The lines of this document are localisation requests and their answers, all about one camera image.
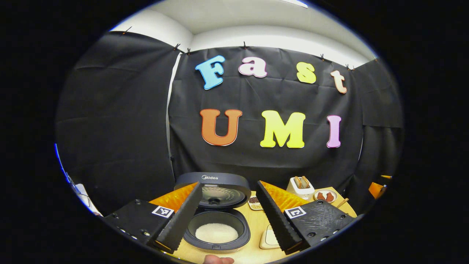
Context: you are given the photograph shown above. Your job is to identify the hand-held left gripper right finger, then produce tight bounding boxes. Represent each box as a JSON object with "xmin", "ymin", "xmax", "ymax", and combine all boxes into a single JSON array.
[{"xmin": 256, "ymin": 180, "xmax": 358, "ymax": 256}]

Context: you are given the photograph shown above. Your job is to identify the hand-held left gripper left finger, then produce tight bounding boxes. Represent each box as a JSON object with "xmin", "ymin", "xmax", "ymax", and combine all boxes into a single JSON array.
[{"xmin": 104, "ymin": 182, "xmax": 203, "ymax": 253}]

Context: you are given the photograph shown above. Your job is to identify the white rice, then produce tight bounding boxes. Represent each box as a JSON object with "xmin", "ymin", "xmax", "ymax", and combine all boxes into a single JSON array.
[{"xmin": 195, "ymin": 223, "xmax": 239, "ymax": 243}]

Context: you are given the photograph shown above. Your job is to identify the dark grey rice cooker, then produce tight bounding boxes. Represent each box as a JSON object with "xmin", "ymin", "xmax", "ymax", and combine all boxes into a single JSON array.
[{"xmin": 174, "ymin": 172, "xmax": 252, "ymax": 253}]

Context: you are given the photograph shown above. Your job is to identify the clear rectangular rice container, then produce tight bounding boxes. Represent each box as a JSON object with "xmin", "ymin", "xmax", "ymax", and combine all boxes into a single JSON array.
[{"xmin": 259, "ymin": 224, "xmax": 281, "ymax": 250}]

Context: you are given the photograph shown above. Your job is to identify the white toaster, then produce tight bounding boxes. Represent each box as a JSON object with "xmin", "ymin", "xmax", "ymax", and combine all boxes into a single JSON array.
[{"xmin": 286, "ymin": 176, "xmax": 315, "ymax": 200}]

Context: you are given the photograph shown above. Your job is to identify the round plate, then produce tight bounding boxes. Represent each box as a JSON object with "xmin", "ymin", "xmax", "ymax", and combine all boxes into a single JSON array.
[{"xmin": 314, "ymin": 189, "xmax": 338, "ymax": 204}]

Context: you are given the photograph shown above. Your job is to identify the black backdrop cloth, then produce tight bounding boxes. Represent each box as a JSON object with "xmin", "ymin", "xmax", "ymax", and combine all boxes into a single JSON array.
[{"xmin": 55, "ymin": 31, "xmax": 405, "ymax": 217}]

